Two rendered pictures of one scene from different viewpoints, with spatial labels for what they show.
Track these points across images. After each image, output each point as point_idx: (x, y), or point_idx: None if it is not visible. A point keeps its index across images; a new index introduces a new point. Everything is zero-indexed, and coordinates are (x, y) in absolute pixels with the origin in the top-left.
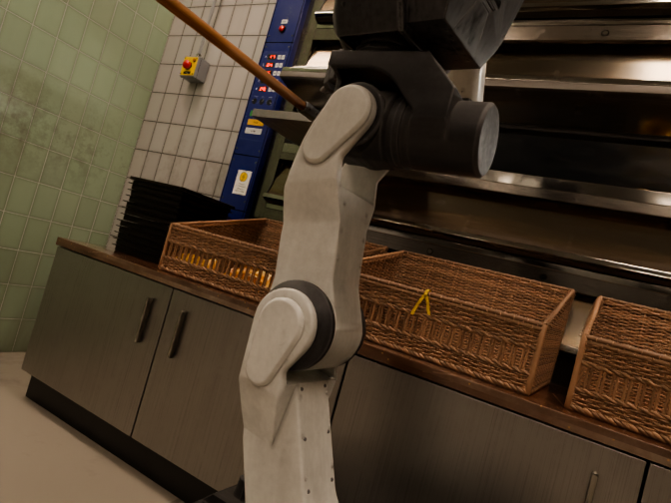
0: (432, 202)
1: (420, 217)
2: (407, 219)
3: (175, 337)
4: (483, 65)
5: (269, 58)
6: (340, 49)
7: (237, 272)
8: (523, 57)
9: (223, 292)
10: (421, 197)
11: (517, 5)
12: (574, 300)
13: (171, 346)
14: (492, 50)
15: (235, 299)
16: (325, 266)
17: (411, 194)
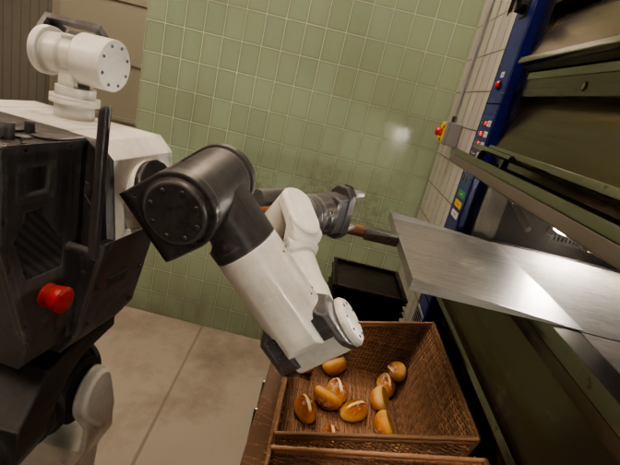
0: (545, 406)
1: (518, 422)
2: (506, 413)
3: (250, 427)
4: (254, 292)
5: (482, 125)
6: (338, 185)
7: (315, 389)
8: None
9: (263, 411)
10: (540, 387)
11: (5, 298)
12: None
13: (248, 433)
14: (17, 350)
15: (251, 426)
16: None
17: (534, 374)
